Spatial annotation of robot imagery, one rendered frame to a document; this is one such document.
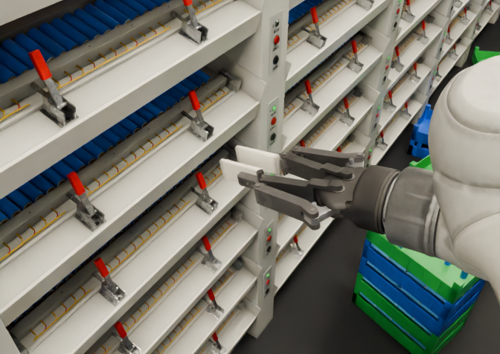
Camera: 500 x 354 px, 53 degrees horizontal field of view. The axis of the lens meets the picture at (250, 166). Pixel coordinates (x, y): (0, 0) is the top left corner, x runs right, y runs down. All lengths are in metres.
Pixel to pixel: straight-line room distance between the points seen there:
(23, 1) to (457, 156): 0.45
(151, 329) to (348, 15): 0.91
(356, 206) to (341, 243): 1.40
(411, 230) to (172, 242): 0.57
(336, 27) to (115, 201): 0.76
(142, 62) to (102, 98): 0.10
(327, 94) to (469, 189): 1.08
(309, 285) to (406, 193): 1.31
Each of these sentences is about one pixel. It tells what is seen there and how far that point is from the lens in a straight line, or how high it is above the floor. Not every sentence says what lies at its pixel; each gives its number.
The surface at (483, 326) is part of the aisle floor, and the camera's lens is 1.89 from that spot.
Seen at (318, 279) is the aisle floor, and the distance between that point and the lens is 1.85.
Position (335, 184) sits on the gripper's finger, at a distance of 0.59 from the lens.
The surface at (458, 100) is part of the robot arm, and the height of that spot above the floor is 1.29.
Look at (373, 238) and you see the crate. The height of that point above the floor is 0.34.
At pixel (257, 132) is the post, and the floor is 0.82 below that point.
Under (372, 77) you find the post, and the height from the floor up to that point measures 0.61.
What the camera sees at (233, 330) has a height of 0.14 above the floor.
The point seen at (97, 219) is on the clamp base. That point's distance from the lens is 0.81.
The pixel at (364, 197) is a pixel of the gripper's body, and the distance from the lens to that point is 0.56.
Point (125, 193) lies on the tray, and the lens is 0.84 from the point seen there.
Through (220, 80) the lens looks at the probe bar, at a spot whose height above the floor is 0.94.
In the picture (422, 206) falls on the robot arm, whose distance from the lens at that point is 0.54.
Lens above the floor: 1.47
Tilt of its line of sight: 41 degrees down
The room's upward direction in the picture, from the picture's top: straight up
